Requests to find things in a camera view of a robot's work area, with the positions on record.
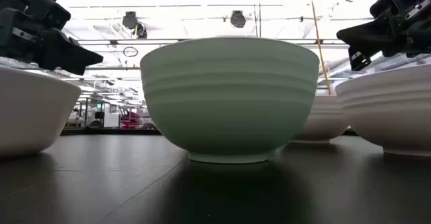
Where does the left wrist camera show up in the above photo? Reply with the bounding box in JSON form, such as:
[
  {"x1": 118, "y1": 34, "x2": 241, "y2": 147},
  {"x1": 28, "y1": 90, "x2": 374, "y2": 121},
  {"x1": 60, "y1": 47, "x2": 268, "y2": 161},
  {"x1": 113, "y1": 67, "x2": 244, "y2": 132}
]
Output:
[{"x1": 25, "y1": 0, "x2": 71, "y2": 30}]

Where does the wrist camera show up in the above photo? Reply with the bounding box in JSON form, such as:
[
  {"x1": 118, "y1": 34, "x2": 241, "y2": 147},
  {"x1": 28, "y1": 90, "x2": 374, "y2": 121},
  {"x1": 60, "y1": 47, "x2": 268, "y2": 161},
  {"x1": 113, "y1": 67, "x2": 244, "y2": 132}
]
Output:
[
  {"x1": 369, "y1": 0, "x2": 431, "y2": 20},
  {"x1": 25, "y1": 0, "x2": 71, "y2": 30}
]

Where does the white plate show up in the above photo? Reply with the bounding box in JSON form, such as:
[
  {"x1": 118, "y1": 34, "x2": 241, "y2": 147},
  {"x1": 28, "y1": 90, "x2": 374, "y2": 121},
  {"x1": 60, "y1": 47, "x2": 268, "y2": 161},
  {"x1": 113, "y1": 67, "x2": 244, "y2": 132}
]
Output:
[{"x1": 335, "y1": 64, "x2": 431, "y2": 157}]

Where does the red storage bin rack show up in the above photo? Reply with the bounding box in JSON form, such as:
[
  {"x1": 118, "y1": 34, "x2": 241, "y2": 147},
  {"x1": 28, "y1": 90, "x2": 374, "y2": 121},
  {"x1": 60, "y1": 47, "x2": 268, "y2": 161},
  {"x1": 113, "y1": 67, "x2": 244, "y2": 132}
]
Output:
[{"x1": 119, "y1": 108, "x2": 145, "y2": 129}]

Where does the black ceiling fixture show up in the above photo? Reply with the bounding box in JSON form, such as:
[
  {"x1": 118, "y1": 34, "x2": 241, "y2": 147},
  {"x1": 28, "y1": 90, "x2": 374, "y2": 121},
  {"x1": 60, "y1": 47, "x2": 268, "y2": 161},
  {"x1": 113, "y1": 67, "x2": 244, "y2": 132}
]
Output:
[
  {"x1": 230, "y1": 10, "x2": 247, "y2": 29},
  {"x1": 122, "y1": 11, "x2": 148, "y2": 40}
]

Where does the green bowl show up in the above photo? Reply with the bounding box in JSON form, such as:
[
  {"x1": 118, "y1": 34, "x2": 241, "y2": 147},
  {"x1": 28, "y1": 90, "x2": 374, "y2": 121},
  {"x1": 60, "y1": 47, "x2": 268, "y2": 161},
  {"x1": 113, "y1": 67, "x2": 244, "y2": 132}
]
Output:
[{"x1": 139, "y1": 37, "x2": 320, "y2": 165}]

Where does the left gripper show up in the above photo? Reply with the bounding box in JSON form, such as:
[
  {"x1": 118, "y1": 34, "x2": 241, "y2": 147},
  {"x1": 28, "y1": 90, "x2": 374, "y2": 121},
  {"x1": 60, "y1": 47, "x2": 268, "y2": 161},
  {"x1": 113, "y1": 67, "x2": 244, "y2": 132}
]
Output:
[{"x1": 0, "y1": 7, "x2": 104, "y2": 76}]

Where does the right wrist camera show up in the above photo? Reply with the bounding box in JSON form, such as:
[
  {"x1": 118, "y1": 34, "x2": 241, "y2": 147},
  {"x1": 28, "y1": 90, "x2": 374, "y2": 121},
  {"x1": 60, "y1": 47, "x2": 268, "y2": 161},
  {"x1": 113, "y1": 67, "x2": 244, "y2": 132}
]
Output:
[{"x1": 369, "y1": 0, "x2": 431, "y2": 20}]

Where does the yellow cable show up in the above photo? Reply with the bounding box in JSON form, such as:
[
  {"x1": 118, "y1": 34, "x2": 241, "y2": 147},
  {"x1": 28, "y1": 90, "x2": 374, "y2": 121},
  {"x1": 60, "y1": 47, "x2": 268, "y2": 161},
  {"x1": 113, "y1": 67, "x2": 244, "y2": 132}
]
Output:
[{"x1": 308, "y1": 0, "x2": 333, "y2": 96}]

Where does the white bowl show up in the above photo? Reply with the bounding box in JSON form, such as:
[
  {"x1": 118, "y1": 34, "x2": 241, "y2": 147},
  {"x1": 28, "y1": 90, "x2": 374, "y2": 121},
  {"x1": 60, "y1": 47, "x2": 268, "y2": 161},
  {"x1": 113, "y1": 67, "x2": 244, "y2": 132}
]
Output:
[{"x1": 0, "y1": 65, "x2": 83, "y2": 157}]

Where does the beige bowl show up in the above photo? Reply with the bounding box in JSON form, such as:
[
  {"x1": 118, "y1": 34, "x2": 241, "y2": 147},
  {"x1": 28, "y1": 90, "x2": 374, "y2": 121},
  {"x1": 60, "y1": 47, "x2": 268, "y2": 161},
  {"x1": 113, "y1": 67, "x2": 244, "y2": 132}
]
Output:
[{"x1": 291, "y1": 94, "x2": 350, "y2": 144}]

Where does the white cabinet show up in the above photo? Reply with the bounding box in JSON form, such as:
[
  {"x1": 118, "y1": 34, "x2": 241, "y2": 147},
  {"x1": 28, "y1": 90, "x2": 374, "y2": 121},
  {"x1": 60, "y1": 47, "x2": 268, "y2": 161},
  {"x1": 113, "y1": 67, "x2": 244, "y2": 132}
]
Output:
[{"x1": 102, "y1": 102, "x2": 121, "y2": 128}]

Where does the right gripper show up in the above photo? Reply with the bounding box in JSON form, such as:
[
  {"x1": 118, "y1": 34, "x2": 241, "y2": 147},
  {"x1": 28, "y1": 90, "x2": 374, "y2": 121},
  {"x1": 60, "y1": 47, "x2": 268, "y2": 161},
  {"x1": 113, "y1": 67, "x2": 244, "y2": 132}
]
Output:
[{"x1": 336, "y1": 0, "x2": 431, "y2": 72}]

